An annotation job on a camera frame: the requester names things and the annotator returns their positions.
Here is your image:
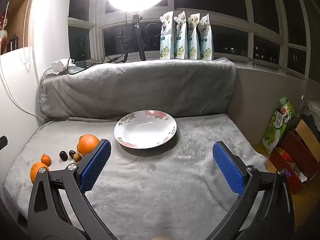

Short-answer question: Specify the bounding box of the white power adapter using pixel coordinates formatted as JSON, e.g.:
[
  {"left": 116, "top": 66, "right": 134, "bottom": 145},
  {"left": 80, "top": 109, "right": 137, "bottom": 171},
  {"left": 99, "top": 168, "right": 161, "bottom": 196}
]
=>
[{"left": 51, "top": 59, "right": 75, "bottom": 75}]

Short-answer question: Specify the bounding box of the black tripod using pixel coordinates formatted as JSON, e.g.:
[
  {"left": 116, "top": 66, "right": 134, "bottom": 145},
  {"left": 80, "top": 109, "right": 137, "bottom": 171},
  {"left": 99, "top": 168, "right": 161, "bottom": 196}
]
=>
[{"left": 116, "top": 12, "right": 147, "bottom": 63}]

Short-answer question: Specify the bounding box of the white window frame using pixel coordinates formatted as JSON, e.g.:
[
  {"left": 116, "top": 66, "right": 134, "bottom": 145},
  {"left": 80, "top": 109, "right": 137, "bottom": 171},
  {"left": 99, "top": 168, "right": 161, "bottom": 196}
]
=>
[{"left": 67, "top": 0, "right": 320, "bottom": 80}]

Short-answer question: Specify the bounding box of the brown cardboard box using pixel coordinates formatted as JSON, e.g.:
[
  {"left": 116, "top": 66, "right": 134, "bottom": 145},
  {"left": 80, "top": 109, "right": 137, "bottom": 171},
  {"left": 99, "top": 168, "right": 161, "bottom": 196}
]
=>
[{"left": 295, "top": 115, "right": 320, "bottom": 155}]

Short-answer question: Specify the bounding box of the large orange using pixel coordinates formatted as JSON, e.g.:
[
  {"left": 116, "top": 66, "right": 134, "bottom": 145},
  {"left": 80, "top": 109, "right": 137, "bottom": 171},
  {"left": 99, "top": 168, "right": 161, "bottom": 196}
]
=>
[{"left": 77, "top": 134, "right": 100, "bottom": 156}]

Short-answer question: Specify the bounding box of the red hanging ornament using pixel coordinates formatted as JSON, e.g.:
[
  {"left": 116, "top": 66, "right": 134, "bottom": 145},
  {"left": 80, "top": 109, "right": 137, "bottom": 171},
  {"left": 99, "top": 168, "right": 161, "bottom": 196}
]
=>
[{"left": 0, "top": 7, "right": 9, "bottom": 53}]

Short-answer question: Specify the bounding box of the green printed carton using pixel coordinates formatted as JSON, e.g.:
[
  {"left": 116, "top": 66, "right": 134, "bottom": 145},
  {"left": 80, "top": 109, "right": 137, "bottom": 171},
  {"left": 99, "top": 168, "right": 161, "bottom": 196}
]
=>
[{"left": 260, "top": 97, "right": 297, "bottom": 155}]

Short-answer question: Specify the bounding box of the medium orange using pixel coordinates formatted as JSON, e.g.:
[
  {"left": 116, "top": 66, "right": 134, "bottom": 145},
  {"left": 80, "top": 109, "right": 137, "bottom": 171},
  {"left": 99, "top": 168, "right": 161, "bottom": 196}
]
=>
[{"left": 30, "top": 162, "right": 50, "bottom": 184}]

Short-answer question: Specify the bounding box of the black cable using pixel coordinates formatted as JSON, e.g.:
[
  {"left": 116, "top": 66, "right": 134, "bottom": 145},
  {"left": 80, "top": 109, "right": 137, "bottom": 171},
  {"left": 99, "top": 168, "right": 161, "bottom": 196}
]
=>
[{"left": 100, "top": 52, "right": 125, "bottom": 64}]

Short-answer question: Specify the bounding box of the floral white plate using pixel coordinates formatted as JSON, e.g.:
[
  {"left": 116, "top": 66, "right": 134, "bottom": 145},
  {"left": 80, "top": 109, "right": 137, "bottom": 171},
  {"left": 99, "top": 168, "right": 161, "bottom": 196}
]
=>
[{"left": 114, "top": 110, "right": 177, "bottom": 149}]

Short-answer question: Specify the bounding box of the red cardboard box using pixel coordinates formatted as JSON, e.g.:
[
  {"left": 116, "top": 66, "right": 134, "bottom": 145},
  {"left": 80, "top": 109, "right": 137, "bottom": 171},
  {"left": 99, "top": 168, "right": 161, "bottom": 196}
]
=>
[{"left": 269, "top": 131, "right": 318, "bottom": 195}]

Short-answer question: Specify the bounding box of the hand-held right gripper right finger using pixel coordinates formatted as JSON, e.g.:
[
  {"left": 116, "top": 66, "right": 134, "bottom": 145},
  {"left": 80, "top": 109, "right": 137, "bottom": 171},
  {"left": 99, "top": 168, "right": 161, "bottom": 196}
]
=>
[{"left": 205, "top": 141, "right": 295, "bottom": 240}]

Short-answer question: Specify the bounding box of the white cable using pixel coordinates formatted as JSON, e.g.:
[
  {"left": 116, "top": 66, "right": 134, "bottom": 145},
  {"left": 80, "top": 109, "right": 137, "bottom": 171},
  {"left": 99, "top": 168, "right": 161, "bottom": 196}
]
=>
[{"left": 0, "top": 0, "right": 44, "bottom": 122}]

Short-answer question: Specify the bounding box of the white bead cord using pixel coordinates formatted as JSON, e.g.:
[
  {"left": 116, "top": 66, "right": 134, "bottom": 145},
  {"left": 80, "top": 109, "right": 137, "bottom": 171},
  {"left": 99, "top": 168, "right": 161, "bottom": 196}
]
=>
[{"left": 21, "top": 0, "right": 34, "bottom": 65}]

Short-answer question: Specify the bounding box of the grey bolster cushion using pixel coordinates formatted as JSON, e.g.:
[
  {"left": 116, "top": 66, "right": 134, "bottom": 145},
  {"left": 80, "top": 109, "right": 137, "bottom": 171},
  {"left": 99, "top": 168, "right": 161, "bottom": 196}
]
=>
[{"left": 39, "top": 57, "right": 237, "bottom": 119}]

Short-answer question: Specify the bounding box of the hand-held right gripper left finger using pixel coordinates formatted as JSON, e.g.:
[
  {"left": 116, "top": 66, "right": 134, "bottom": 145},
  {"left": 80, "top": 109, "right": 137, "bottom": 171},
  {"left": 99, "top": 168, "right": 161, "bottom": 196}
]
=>
[{"left": 27, "top": 139, "right": 118, "bottom": 240}]

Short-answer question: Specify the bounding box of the white green stand-up pouch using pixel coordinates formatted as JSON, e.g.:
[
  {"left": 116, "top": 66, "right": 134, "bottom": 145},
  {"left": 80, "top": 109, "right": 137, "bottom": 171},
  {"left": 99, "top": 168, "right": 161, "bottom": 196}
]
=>
[
  {"left": 174, "top": 11, "right": 188, "bottom": 60},
  {"left": 159, "top": 11, "right": 175, "bottom": 60},
  {"left": 200, "top": 14, "right": 213, "bottom": 61},
  {"left": 187, "top": 12, "right": 201, "bottom": 60}
]

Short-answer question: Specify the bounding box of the grey plush blanket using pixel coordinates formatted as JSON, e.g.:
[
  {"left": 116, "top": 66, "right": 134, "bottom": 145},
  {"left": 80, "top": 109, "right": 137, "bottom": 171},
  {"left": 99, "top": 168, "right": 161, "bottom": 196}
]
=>
[{"left": 2, "top": 112, "right": 269, "bottom": 240}]

